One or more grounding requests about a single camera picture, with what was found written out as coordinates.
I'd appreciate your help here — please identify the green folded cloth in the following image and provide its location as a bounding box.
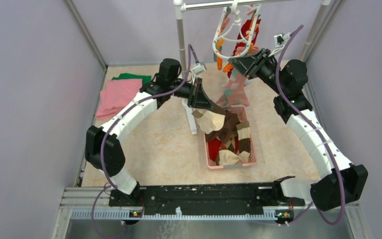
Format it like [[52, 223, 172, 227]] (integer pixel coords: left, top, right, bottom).
[[112, 73, 152, 84]]

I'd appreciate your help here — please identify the pink folded cloth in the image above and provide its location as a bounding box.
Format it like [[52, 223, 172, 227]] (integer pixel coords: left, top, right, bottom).
[[95, 79, 142, 120]]

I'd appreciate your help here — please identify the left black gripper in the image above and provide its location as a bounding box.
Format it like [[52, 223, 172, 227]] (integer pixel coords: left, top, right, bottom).
[[169, 77, 214, 110]]

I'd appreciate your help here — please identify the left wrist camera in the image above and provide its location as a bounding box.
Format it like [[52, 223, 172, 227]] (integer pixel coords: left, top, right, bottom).
[[191, 62, 207, 77]]

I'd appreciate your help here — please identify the white clip sock hanger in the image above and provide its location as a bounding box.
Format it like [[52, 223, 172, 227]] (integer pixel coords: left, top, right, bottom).
[[212, 4, 261, 60]]

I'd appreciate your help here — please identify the red snowflake sock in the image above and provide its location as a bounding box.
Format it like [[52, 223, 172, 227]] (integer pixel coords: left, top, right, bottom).
[[233, 19, 262, 56]]

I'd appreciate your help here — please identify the metal drying rack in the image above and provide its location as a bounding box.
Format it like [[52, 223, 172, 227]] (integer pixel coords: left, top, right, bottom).
[[173, 0, 335, 135]]

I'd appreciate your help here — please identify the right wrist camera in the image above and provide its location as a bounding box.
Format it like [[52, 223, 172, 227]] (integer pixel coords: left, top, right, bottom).
[[274, 32, 291, 49]]

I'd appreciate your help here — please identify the pink plastic basket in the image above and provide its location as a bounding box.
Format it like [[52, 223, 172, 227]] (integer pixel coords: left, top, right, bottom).
[[203, 105, 258, 169]]

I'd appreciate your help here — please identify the pink sock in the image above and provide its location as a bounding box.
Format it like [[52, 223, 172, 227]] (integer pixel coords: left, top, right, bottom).
[[216, 68, 253, 107]]

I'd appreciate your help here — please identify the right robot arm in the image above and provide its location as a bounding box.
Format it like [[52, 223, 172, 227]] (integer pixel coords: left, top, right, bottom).
[[228, 48, 368, 211]]

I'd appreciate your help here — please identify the red santa sock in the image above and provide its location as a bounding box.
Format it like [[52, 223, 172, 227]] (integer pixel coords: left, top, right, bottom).
[[207, 138, 222, 162]]

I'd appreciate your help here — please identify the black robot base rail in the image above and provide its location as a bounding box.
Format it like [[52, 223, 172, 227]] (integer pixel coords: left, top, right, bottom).
[[109, 183, 305, 223]]

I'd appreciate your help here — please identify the cream brown striped sock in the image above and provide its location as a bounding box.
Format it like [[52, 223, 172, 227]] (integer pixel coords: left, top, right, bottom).
[[192, 108, 239, 134]]

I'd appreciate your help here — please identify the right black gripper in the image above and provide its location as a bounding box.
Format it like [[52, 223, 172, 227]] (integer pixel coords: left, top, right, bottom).
[[229, 48, 287, 96]]

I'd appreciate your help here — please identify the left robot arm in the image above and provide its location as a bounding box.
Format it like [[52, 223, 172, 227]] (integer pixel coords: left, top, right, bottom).
[[85, 58, 215, 206]]

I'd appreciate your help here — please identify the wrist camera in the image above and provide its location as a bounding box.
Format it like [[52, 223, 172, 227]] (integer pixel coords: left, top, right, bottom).
[[191, 62, 207, 77], [274, 32, 291, 49]]

